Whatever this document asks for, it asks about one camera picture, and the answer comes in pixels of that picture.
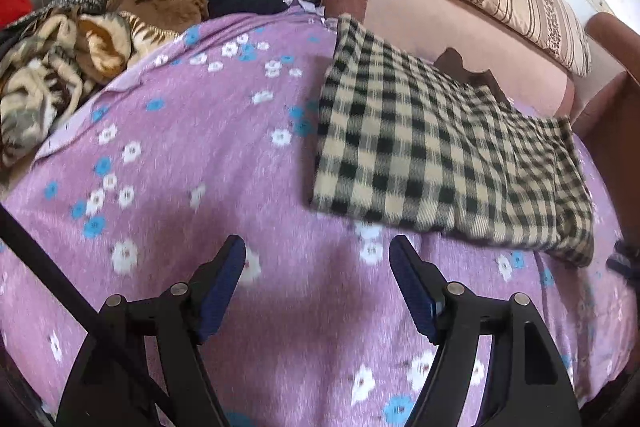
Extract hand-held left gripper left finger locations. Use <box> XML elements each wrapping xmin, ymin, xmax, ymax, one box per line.
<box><xmin>55</xmin><ymin>234</ymin><xmax>248</xmax><ymax>427</ymax></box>

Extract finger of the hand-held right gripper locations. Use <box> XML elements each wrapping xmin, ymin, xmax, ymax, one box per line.
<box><xmin>606</xmin><ymin>239</ymin><xmax>640</xmax><ymax>281</ymax></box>

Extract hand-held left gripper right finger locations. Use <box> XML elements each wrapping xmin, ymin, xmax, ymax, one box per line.
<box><xmin>389</xmin><ymin>234</ymin><xmax>584</xmax><ymax>427</ymax></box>

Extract black beige checkered coat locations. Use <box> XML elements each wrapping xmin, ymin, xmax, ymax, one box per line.
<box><xmin>311</xmin><ymin>13</ymin><xmax>597</xmax><ymax>269</ymax></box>

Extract purple floral bed sheet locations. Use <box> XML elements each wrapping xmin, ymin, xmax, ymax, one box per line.
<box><xmin>0</xmin><ymin>4</ymin><xmax>626</xmax><ymax>427</ymax></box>

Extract brown pink armrest cushion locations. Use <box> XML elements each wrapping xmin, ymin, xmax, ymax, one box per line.
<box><xmin>570</xmin><ymin>12</ymin><xmax>640</xmax><ymax>220</ymax></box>

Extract beige brown patterned blanket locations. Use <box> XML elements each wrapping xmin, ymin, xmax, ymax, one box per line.
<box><xmin>0</xmin><ymin>6</ymin><xmax>185</xmax><ymax>175</ymax></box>

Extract pink bolster cushion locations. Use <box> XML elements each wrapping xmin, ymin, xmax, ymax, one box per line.
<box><xmin>322</xmin><ymin>0</ymin><xmax>577</xmax><ymax>118</ymax></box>

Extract brown garment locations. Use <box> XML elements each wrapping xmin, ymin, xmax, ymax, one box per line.
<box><xmin>106</xmin><ymin>0</ymin><xmax>211</xmax><ymax>34</ymax></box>

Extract red cloth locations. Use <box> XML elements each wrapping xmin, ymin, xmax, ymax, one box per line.
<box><xmin>0</xmin><ymin>0</ymin><xmax>34</xmax><ymax>28</ymax></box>

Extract black strap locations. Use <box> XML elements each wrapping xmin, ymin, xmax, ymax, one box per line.
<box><xmin>0</xmin><ymin>206</ymin><xmax>178</xmax><ymax>415</ymax></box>

